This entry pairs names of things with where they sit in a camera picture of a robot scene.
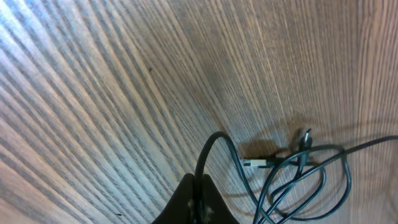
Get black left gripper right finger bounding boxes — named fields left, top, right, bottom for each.
left=201, top=174, right=239, bottom=224

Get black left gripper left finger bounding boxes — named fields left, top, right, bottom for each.
left=152, top=174, right=194, bottom=224

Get black cable bundle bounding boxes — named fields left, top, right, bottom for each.
left=194, top=128, right=398, bottom=224

